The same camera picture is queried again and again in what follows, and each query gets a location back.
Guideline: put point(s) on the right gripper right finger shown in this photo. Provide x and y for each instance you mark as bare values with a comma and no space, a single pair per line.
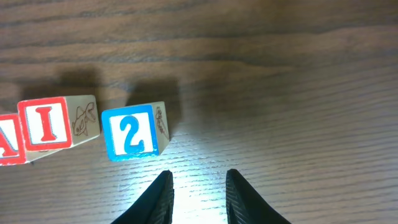
244,205

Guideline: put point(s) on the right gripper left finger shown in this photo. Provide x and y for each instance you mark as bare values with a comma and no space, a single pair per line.
154,206

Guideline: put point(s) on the blue number 2 block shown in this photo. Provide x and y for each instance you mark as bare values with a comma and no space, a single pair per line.
137,131

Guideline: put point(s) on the red letter I block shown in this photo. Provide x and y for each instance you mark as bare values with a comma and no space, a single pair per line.
62,122

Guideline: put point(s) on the red letter A block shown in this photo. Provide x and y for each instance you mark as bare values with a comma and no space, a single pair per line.
13,151

